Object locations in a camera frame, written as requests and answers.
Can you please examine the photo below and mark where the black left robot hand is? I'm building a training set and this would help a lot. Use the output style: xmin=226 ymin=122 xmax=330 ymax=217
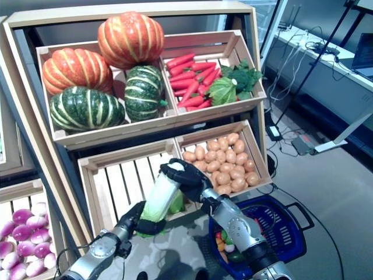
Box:
xmin=116 ymin=200 xmax=167 ymax=237

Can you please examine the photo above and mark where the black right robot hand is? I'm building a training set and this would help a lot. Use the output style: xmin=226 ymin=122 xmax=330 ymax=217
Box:
xmin=159 ymin=158 xmax=214 ymax=202

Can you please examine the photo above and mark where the long napa cabbage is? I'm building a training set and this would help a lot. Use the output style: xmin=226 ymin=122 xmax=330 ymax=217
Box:
xmin=168 ymin=191 xmax=186 ymax=215
xmin=136 ymin=162 xmax=187 ymax=237

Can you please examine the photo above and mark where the blue plastic shopping basket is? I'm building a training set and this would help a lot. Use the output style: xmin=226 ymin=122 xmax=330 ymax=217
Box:
xmin=208 ymin=195 xmax=315 ymax=279

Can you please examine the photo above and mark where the wooden slatted crate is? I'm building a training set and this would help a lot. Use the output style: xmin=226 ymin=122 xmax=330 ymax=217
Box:
xmin=175 ymin=119 xmax=273 ymax=196
xmin=159 ymin=30 xmax=268 ymax=123
xmin=78 ymin=138 xmax=202 ymax=239
xmin=0 ymin=178 xmax=69 ymax=280
xmin=35 ymin=40 xmax=178 ymax=151
xmin=0 ymin=87 xmax=37 ymax=179

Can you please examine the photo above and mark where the red plastic carrot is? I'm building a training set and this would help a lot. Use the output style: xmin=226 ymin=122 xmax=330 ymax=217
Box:
xmin=180 ymin=81 xmax=200 ymax=103
xmin=202 ymin=67 xmax=220 ymax=86
xmin=169 ymin=71 xmax=196 ymax=83
xmin=191 ymin=61 xmax=217 ymax=72
xmin=177 ymin=95 xmax=205 ymax=109
xmin=166 ymin=52 xmax=196 ymax=69

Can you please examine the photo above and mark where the purple white turnip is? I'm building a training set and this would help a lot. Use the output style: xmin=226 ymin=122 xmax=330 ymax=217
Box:
xmin=26 ymin=215 xmax=47 ymax=230
xmin=12 ymin=209 xmax=33 ymax=225
xmin=25 ymin=259 xmax=45 ymax=277
xmin=12 ymin=224 xmax=33 ymax=242
xmin=30 ymin=228 xmax=51 ymax=244
xmin=43 ymin=253 xmax=57 ymax=270
xmin=33 ymin=202 xmax=48 ymax=216

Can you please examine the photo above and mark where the dark green toy cucumber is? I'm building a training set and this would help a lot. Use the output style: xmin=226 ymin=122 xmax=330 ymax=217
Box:
xmin=227 ymin=252 xmax=246 ymax=263

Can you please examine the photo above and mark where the green leafy cabbage head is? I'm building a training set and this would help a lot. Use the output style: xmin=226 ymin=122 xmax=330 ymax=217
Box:
xmin=208 ymin=76 xmax=237 ymax=106

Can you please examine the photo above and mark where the black power adapter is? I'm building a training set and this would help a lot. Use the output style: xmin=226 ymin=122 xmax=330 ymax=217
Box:
xmin=268 ymin=125 xmax=282 ymax=141

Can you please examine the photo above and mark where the green striped pumpkin with stem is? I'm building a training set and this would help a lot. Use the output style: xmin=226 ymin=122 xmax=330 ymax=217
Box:
xmin=124 ymin=65 xmax=169 ymax=123

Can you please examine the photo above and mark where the green broccoli with leaves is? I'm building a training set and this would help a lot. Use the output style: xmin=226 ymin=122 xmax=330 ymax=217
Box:
xmin=220 ymin=59 xmax=263 ymax=100

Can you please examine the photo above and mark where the grey power strip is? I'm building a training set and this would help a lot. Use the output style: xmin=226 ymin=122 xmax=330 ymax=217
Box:
xmin=291 ymin=134 xmax=317 ymax=156

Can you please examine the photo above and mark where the white desk leg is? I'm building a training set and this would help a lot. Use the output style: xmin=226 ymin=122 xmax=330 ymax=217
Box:
xmin=314 ymin=113 xmax=373 ymax=153

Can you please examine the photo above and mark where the orange striped pumpkin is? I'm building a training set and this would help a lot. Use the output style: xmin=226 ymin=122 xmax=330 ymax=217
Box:
xmin=42 ymin=48 xmax=114 ymax=96
xmin=97 ymin=11 xmax=165 ymax=70

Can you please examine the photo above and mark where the white desk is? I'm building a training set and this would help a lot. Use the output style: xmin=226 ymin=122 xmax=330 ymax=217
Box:
xmin=262 ymin=24 xmax=373 ymax=152

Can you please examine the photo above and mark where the tall black stand pole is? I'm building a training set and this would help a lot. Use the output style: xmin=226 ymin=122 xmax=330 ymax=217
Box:
xmin=275 ymin=1 xmax=358 ymax=125

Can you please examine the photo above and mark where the glass door cabinet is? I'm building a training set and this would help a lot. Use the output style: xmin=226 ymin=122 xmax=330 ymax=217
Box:
xmin=218 ymin=0 xmax=288 ymax=56

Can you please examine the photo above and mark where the router with antennas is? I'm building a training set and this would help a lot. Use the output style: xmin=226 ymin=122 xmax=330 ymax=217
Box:
xmin=278 ymin=4 xmax=301 ymax=32

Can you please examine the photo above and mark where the dark laptop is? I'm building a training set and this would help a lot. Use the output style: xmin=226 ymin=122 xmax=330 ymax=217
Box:
xmin=351 ymin=32 xmax=373 ymax=78

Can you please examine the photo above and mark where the wooden display shelf frame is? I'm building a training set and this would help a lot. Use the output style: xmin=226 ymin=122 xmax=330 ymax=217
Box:
xmin=2 ymin=1 xmax=270 ymax=254

